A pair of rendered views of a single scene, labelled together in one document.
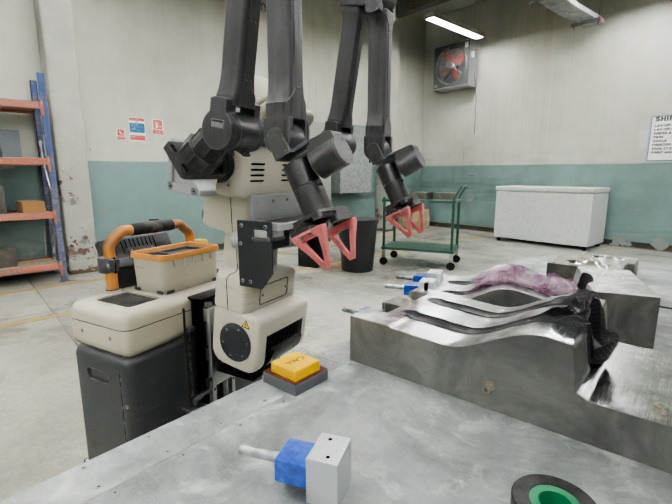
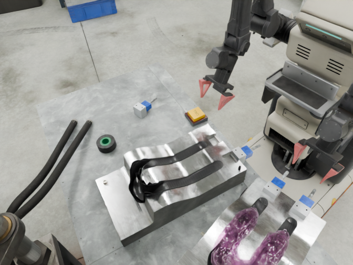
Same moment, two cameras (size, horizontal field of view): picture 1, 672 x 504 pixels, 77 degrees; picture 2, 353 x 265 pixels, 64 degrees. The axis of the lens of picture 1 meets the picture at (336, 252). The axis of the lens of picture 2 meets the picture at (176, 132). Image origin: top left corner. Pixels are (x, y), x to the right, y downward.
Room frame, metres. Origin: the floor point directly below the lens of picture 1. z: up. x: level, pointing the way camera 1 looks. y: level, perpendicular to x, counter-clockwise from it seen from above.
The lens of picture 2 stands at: (0.96, -0.80, 1.76)
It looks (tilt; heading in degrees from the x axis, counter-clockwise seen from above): 49 degrees down; 114
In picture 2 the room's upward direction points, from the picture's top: 4 degrees counter-clockwise
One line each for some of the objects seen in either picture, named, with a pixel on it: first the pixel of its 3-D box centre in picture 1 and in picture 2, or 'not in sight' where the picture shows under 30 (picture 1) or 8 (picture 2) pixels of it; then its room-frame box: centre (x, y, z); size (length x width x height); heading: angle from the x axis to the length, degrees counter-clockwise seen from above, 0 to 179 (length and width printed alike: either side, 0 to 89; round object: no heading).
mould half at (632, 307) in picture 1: (521, 293); (249, 252); (1.03, -0.47, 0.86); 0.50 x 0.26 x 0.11; 67
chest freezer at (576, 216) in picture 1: (548, 215); not in sight; (7.03, -3.53, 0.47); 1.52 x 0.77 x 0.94; 42
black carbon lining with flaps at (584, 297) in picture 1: (503, 308); (174, 168); (0.72, -0.30, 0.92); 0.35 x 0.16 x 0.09; 50
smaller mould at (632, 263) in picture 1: (606, 266); not in sight; (1.46, -0.96, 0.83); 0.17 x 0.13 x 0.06; 50
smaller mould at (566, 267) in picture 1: (585, 273); not in sight; (1.33, -0.81, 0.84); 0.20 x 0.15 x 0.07; 50
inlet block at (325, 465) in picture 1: (290, 460); (146, 104); (0.44, 0.05, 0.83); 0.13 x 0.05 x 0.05; 71
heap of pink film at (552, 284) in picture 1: (521, 277); (250, 244); (1.03, -0.46, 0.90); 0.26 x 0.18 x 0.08; 67
